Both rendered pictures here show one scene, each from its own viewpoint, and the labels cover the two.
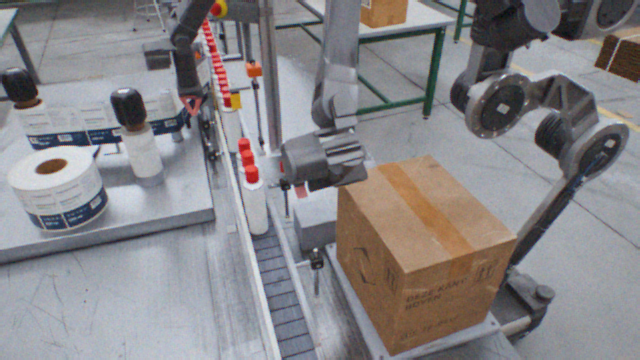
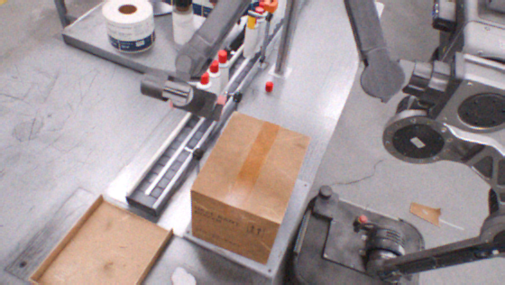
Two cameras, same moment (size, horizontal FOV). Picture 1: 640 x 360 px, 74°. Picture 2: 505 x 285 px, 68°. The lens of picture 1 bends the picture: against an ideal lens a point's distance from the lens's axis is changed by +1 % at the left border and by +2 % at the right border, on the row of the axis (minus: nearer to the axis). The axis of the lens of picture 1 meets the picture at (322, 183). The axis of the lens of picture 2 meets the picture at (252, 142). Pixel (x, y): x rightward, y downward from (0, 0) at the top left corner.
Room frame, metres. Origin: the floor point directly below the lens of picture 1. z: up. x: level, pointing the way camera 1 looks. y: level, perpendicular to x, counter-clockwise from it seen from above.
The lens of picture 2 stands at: (0.16, -0.52, 1.92)
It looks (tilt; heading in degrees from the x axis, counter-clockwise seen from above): 50 degrees down; 34
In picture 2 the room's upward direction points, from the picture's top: 9 degrees clockwise
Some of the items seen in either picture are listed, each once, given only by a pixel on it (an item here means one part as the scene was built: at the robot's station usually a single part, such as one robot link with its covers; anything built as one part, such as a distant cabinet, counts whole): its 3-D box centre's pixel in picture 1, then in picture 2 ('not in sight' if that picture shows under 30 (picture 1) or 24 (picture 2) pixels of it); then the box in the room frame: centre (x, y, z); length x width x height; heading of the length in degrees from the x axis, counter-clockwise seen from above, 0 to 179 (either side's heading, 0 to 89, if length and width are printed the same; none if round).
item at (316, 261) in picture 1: (307, 275); (191, 160); (0.64, 0.03, 0.91); 0.07 x 0.03 x 0.16; 108
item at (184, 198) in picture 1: (101, 159); (176, 17); (1.20, 0.76, 0.86); 0.80 x 0.67 x 0.05; 18
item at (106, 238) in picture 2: not in sight; (105, 253); (0.27, -0.01, 0.85); 0.30 x 0.26 x 0.04; 18
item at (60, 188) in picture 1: (61, 187); (130, 24); (0.92, 0.72, 0.95); 0.20 x 0.20 x 0.14
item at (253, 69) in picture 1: (248, 111); (259, 33); (1.19, 0.24, 1.05); 0.10 x 0.04 x 0.33; 108
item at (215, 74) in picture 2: (251, 184); (213, 84); (0.90, 0.19, 0.98); 0.05 x 0.05 x 0.20
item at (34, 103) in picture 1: (32, 112); not in sight; (1.20, 0.92, 1.04); 0.09 x 0.09 x 0.29
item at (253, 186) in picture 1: (255, 200); (204, 96); (0.83, 0.17, 0.98); 0.05 x 0.05 x 0.20
